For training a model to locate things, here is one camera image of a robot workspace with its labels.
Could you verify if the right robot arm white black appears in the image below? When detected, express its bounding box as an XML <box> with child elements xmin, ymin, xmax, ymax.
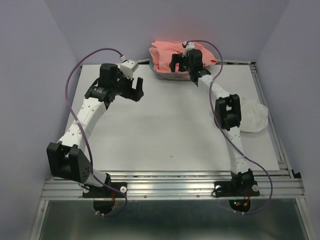
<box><xmin>169</xmin><ymin>49</ymin><xmax>255</xmax><ymax>198</ymax></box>

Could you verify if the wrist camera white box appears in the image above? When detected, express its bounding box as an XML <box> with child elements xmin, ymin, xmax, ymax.
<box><xmin>182</xmin><ymin>41</ymin><xmax>196</xmax><ymax>58</ymax></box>
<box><xmin>119</xmin><ymin>59</ymin><xmax>139</xmax><ymax>79</ymax></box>

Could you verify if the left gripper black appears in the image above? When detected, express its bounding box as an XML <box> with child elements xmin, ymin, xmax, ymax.
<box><xmin>112</xmin><ymin>69</ymin><xmax>144</xmax><ymax>102</ymax></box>

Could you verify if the pink skirt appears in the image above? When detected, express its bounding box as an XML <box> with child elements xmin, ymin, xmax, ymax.
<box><xmin>149</xmin><ymin>41</ymin><xmax>218</xmax><ymax>73</ymax></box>

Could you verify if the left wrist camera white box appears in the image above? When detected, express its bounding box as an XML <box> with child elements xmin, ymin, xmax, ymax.
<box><xmin>119</xmin><ymin>59</ymin><xmax>139</xmax><ymax>79</ymax></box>

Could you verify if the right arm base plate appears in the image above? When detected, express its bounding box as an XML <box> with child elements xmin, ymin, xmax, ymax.
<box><xmin>211</xmin><ymin>180</ymin><xmax>260</xmax><ymax>215</ymax></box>

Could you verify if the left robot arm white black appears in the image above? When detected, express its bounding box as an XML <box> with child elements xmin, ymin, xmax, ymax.
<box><xmin>46</xmin><ymin>60</ymin><xmax>144</xmax><ymax>197</ymax></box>

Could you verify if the white pleated skirt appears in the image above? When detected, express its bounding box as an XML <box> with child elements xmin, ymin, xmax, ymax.
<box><xmin>240</xmin><ymin>97</ymin><xmax>269</xmax><ymax>133</ymax></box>

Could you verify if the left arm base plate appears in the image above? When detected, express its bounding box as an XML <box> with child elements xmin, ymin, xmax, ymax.
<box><xmin>78</xmin><ymin>181</ymin><xmax>128</xmax><ymax>217</ymax></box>

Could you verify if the grey fabric basket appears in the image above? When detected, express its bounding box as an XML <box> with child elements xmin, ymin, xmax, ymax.
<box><xmin>148</xmin><ymin>59</ymin><xmax>210</xmax><ymax>82</ymax></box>

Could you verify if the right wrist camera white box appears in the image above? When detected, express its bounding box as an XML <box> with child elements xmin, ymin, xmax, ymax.
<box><xmin>182</xmin><ymin>41</ymin><xmax>196</xmax><ymax>58</ymax></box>

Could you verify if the aluminium frame rail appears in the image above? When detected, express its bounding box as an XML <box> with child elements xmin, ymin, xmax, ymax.
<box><xmin>31</xmin><ymin>64</ymin><xmax>317</xmax><ymax>240</ymax></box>

